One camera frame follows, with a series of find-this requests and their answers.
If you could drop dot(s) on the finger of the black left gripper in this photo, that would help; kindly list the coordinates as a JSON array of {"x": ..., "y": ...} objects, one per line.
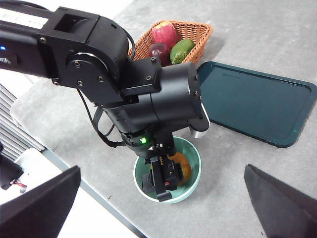
[
  {"x": 147, "y": 183},
  {"x": 172, "y": 173}
]

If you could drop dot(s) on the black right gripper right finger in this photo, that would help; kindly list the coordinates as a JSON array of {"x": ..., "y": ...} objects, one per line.
[{"x": 284, "y": 210}]

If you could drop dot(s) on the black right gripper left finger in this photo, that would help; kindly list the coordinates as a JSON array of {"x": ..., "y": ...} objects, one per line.
[{"x": 37, "y": 210}]

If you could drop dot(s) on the yellow-brown kiwi fruit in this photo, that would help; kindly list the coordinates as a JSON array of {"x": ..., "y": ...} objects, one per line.
[{"x": 185, "y": 169}]

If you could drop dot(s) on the teal ribbed bowl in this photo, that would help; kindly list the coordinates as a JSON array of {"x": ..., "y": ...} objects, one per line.
[{"x": 193, "y": 158}]

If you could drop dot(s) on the white slatted panel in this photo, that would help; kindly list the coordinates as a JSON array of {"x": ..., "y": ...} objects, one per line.
[{"x": 15, "y": 129}]

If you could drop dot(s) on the dark teal rectangular tray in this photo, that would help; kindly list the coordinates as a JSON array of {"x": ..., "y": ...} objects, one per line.
[{"x": 252, "y": 101}]

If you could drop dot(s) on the dark purple plum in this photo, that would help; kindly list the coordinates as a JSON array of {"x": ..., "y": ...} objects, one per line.
[{"x": 161, "y": 53}]

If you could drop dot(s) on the green avocado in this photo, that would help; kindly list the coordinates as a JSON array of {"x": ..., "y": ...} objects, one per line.
[{"x": 182, "y": 50}]

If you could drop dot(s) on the brown wicker basket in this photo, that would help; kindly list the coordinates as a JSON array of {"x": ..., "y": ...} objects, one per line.
[{"x": 198, "y": 37}]

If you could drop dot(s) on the red apple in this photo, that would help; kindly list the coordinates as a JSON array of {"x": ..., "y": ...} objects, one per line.
[{"x": 164, "y": 34}]

